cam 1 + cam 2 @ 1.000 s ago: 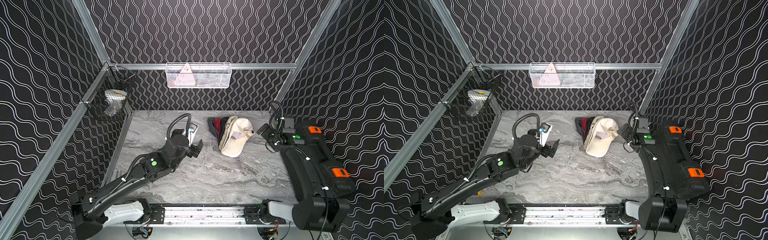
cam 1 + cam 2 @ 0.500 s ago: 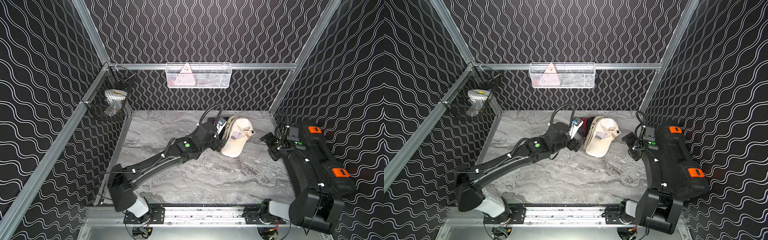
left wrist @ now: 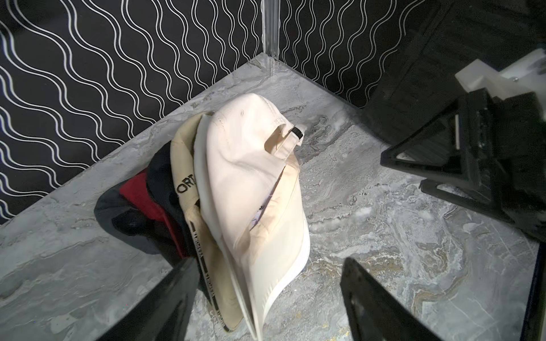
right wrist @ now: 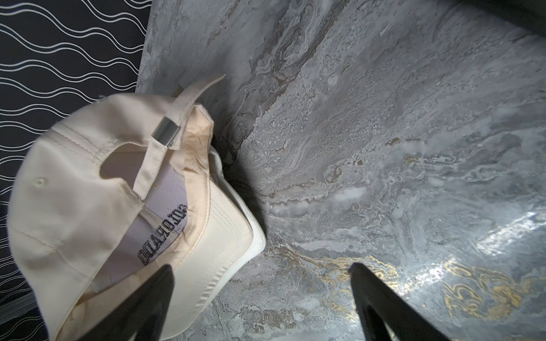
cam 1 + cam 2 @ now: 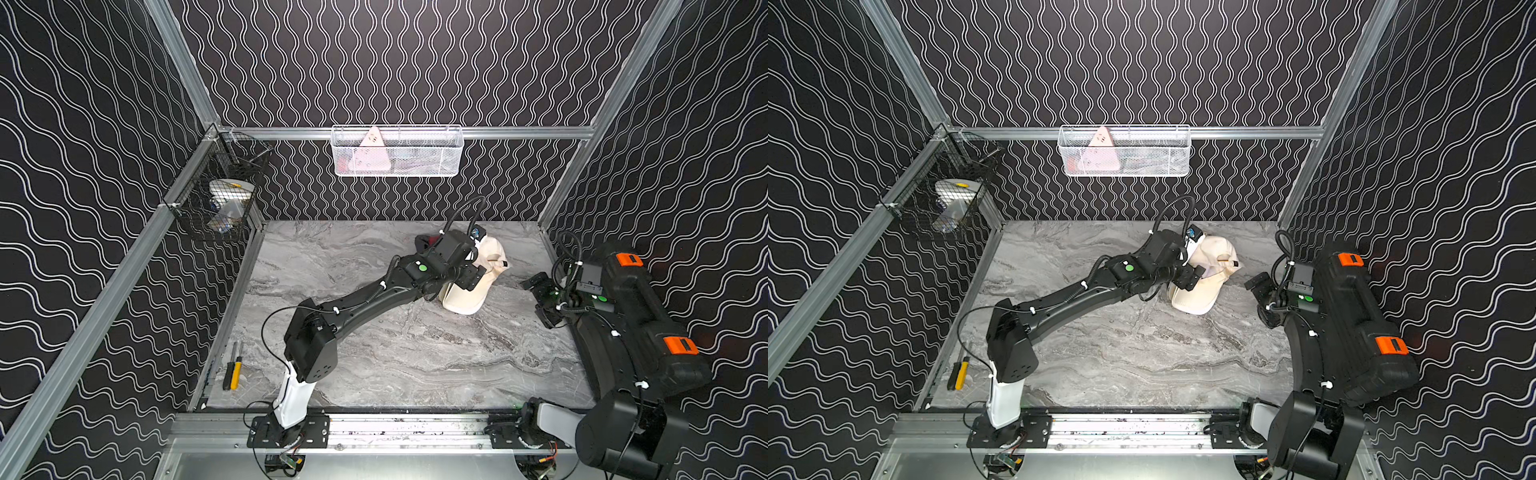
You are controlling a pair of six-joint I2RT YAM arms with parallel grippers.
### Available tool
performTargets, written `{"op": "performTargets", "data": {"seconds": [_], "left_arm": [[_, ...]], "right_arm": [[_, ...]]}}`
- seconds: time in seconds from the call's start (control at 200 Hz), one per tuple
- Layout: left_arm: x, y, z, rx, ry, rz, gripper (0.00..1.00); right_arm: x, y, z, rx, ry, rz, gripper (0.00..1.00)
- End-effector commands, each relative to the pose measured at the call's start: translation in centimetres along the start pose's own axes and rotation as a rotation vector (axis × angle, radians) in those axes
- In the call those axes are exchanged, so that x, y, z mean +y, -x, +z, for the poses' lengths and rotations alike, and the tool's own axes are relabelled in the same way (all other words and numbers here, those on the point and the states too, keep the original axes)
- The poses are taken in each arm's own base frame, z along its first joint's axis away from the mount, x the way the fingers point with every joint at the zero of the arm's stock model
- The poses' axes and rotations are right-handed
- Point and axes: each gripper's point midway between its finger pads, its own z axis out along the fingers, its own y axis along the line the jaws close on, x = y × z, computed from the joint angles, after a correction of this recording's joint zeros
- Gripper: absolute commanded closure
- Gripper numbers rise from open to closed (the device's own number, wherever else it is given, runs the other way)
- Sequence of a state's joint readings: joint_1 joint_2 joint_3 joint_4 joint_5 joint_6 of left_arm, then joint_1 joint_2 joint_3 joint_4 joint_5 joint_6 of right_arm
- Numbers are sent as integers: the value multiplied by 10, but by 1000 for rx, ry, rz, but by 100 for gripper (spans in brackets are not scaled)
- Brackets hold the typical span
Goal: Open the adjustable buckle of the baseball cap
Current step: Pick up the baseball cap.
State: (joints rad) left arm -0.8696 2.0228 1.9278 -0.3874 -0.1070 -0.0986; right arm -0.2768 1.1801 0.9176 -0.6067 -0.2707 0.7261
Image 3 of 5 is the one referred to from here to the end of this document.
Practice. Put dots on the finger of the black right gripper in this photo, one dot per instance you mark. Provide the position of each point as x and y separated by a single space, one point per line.
445 149
491 210

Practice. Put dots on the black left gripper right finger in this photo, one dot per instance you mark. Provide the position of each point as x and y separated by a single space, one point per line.
373 313

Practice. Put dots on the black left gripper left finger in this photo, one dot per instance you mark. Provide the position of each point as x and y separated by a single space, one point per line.
164 313

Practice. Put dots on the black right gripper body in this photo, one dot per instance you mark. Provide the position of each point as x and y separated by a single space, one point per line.
515 125

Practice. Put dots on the cream baseball cap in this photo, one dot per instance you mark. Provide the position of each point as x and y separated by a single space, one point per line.
250 198

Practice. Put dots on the red and black cap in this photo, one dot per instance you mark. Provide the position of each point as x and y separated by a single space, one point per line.
154 211

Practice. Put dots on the beige cap with black lettering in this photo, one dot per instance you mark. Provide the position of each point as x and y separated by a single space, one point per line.
216 275

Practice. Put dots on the black plastic tool case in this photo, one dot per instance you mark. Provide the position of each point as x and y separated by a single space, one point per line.
420 79

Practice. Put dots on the aluminium corner frame post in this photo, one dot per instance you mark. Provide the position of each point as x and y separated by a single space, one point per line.
271 27

